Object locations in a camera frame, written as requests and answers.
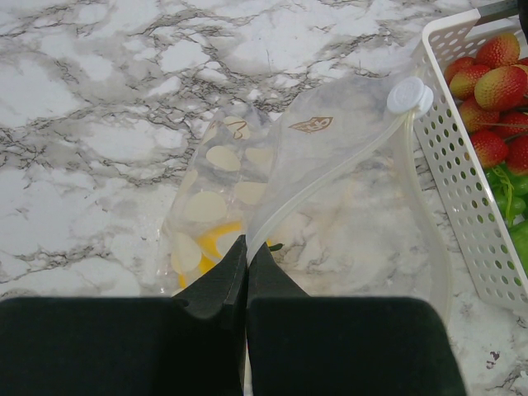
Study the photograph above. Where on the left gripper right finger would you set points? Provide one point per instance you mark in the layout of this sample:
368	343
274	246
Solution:
303	345

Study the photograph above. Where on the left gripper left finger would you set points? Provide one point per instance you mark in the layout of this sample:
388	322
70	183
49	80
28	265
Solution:
188	344

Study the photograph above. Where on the yellow bell pepper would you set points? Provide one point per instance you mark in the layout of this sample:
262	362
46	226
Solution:
192	257

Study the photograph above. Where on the clear dotted zip bag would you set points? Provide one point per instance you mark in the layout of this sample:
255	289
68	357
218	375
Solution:
329	188

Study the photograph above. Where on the white perforated plastic basket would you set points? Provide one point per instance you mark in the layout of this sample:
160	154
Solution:
488	251

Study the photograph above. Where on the green grapes bunch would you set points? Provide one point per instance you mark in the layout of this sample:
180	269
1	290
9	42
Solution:
510	194

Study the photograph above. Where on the red lychee bunch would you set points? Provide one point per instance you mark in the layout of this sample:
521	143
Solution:
491	89

